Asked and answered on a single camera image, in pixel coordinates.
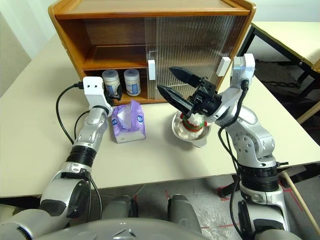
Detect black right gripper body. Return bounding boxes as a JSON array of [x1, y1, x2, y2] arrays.
[[191, 77, 223, 117]]

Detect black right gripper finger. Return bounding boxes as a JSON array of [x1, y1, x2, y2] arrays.
[[156, 84, 195, 117], [169, 66, 201, 88]]

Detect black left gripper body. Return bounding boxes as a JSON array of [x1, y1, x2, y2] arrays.
[[104, 91, 123, 106]]

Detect white plastic bottle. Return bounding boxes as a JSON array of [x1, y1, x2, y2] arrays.
[[101, 69, 121, 97], [123, 69, 142, 97]]

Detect white plush bear toy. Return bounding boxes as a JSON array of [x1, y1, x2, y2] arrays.
[[176, 111, 210, 139]]

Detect purple tissue box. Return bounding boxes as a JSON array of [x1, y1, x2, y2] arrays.
[[111, 100, 146, 144]]

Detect ribbed clear sliding door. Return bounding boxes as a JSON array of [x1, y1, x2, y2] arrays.
[[144, 16, 223, 100], [156, 15, 251, 100]]

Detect wooden cabinet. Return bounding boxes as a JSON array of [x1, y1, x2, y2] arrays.
[[47, 0, 258, 105]]

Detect metal bowl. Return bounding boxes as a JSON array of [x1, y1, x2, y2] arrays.
[[171, 111, 212, 149]]

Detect black table leg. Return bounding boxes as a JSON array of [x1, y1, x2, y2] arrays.
[[219, 172, 242, 199]]

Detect beige black-framed side table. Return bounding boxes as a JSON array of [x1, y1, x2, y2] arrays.
[[237, 21, 320, 125]]

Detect grey left robot leg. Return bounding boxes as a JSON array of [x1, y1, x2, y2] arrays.
[[101, 196, 140, 221]]

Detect grey robot leg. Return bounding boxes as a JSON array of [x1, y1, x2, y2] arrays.
[[166, 193, 202, 235], [101, 196, 140, 221]]

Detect grey right robot leg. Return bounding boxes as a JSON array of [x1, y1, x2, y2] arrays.
[[166, 193, 202, 235]]

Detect wicker chair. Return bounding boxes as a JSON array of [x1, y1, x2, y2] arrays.
[[310, 58, 320, 74]]

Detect silver robot torso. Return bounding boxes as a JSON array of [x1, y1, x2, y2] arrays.
[[37, 217, 208, 240]]

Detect light wooden pole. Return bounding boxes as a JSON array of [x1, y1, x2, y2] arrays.
[[279, 171, 320, 235]]

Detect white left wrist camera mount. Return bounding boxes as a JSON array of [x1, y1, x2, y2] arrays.
[[82, 76, 113, 117]]

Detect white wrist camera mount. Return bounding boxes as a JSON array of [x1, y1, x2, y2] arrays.
[[82, 76, 113, 117], [212, 53, 256, 123]]

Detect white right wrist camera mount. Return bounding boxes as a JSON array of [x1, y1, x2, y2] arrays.
[[212, 53, 256, 123]]

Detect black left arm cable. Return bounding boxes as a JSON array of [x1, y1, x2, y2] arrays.
[[55, 83, 103, 222]]

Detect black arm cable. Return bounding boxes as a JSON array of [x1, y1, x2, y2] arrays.
[[55, 83, 103, 222], [217, 78, 251, 240]]

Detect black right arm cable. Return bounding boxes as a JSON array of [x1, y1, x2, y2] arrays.
[[217, 78, 251, 240]]

